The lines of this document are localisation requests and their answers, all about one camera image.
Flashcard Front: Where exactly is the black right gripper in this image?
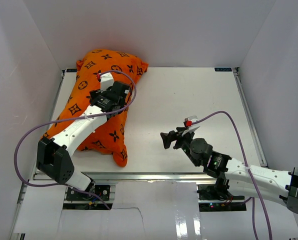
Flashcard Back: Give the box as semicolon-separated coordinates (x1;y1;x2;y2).
160;127;201;167

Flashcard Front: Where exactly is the orange patterned pillowcase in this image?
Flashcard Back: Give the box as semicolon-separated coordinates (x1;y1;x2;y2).
44;49;148;167

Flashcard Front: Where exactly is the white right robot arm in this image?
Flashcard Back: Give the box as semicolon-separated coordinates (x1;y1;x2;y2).
160;127;298;215

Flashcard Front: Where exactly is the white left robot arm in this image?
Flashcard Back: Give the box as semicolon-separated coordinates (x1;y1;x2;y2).
36;81;131;200

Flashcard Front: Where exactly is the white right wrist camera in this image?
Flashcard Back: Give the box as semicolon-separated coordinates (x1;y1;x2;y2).
181;115;200;137

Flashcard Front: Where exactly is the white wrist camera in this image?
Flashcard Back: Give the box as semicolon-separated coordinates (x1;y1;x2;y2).
96;72;114;92
181;115;200;137

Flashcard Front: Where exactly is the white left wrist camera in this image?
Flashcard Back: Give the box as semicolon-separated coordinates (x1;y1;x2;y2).
96;72;114;92

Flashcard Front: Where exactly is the aluminium table frame rail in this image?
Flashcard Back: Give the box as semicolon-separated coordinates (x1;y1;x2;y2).
12;67;265;240

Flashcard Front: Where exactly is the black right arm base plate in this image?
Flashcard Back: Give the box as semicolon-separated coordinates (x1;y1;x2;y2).
197;184;245;203

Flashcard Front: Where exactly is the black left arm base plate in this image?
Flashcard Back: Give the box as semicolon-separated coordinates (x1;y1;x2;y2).
65;184;111;202

